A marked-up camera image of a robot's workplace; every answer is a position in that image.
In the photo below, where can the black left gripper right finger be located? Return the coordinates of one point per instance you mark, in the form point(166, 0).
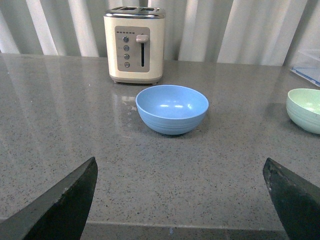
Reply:
point(296, 201)

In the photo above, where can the blue bowl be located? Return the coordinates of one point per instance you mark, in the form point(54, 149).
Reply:
point(171, 109)

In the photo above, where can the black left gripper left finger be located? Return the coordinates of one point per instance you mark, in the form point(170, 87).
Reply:
point(58, 214)

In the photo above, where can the cream two-slot toaster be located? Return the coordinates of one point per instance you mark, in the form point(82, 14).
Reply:
point(135, 40)

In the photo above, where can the clear plastic food container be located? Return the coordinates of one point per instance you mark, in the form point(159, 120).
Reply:
point(307, 65)

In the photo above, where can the green bowl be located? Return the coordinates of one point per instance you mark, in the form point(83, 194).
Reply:
point(303, 108)

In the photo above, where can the white curtain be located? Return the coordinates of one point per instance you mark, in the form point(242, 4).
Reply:
point(254, 32)

